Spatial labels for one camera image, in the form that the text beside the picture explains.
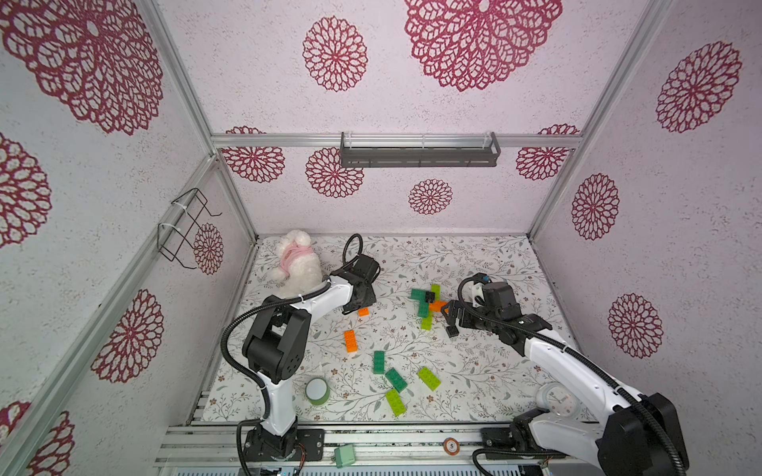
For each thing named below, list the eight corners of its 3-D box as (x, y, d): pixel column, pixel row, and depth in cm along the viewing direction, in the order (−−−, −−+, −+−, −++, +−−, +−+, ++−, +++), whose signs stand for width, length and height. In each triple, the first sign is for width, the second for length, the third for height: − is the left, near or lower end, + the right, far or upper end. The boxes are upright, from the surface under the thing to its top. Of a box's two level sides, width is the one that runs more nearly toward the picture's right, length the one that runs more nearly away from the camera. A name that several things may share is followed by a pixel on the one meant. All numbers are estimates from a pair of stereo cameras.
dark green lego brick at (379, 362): (373, 374, 88) (373, 371, 86) (373, 353, 92) (373, 350, 90) (385, 374, 88) (385, 371, 86) (385, 353, 92) (385, 350, 90)
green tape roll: (307, 405, 82) (303, 399, 78) (310, 383, 86) (306, 377, 81) (328, 405, 82) (325, 399, 78) (330, 383, 86) (328, 377, 81)
